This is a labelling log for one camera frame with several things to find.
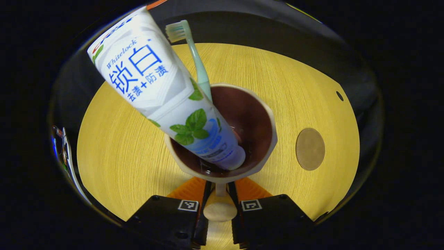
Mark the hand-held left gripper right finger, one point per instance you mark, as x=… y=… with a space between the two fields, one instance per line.
x=237 y=233

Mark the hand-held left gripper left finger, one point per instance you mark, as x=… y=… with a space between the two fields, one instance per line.
x=202 y=233

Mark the round brown coaster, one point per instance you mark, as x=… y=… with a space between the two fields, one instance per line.
x=310 y=149

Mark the beige cup with brown inside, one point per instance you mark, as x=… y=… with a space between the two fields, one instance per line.
x=249 y=121

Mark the white toothpaste tube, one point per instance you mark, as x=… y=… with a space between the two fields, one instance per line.
x=149 y=76

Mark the pale green toothbrush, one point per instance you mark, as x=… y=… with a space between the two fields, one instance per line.
x=197 y=62

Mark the wooden desktop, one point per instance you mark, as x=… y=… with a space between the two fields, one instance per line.
x=121 y=156

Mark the white side table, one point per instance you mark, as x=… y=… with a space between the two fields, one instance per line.
x=71 y=170

